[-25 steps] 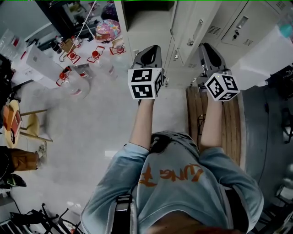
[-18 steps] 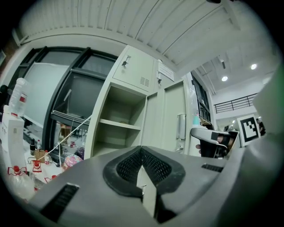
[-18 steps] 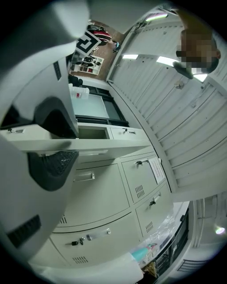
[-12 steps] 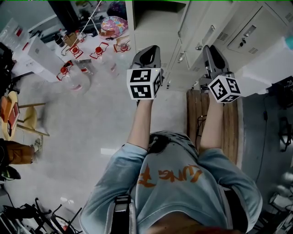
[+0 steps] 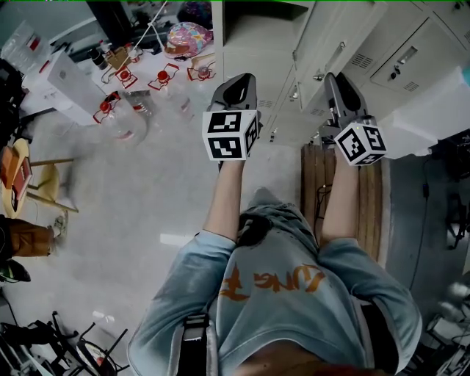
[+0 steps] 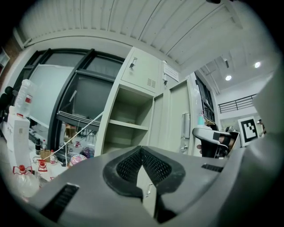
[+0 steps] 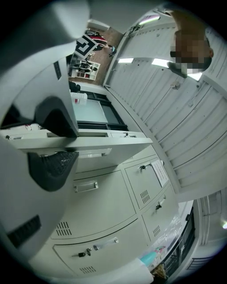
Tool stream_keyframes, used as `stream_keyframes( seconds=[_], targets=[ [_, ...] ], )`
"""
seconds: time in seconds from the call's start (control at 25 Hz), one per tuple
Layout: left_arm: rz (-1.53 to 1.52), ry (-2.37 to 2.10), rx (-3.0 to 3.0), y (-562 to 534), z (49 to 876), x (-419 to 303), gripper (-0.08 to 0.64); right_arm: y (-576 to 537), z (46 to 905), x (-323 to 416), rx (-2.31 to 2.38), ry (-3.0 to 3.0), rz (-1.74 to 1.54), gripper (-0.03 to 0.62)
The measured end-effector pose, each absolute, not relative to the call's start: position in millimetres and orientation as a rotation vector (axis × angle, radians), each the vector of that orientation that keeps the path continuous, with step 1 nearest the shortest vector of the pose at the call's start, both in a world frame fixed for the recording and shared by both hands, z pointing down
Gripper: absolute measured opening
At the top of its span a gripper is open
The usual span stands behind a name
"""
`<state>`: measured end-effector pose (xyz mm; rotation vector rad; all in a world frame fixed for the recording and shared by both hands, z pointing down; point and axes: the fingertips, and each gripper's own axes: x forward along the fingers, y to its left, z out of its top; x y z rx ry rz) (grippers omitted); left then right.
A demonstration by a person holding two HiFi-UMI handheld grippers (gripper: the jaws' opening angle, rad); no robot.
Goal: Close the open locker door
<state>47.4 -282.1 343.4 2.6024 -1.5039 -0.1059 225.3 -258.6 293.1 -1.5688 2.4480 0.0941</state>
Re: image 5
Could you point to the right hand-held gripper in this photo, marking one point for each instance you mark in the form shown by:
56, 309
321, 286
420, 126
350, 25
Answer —
361, 145

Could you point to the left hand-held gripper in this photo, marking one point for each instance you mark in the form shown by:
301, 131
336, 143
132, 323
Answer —
224, 136

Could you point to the grey metal lockers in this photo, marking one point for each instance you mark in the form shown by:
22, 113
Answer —
257, 62

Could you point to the grey metal locker door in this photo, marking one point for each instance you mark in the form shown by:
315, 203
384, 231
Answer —
349, 33

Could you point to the person's left forearm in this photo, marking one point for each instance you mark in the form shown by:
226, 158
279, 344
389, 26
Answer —
225, 198

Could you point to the person's right forearm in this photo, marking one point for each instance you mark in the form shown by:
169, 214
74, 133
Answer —
341, 202

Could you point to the large white box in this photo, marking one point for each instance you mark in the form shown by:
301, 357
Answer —
415, 128

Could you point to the clear red-capped water bottle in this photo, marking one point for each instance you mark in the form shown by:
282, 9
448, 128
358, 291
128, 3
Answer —
202, 72
163, 76
124, 75
125, 121

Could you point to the colourful patterned helmet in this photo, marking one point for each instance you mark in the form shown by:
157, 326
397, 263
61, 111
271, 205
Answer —
189, 38

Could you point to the white table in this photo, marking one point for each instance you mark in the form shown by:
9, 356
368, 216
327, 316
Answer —
147, 61

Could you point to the grey trousers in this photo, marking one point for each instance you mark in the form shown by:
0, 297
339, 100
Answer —
290, 227

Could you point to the dark purple helmet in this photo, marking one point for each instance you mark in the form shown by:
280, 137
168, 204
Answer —
196, 9

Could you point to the small cardboard box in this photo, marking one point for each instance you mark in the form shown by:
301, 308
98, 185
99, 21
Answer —
117, 58

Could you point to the black flask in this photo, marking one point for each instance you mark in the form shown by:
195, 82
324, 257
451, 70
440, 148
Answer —
98, 58

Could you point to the white water dispenser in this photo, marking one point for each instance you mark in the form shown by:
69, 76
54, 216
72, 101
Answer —
69, 84

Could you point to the light blue printed shirt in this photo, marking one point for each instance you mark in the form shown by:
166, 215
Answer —
286, 323

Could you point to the round wooden stool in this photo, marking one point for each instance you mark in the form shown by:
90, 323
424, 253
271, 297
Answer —
22, 145

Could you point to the orange box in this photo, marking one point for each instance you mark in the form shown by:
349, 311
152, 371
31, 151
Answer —
14, 169

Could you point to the black office chair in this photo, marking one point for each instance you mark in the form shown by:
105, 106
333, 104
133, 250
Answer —
9, 95

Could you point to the black metal stool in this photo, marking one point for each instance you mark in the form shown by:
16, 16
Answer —
92, 354

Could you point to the black metal chair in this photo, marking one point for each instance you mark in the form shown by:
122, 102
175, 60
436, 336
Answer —
42, 330

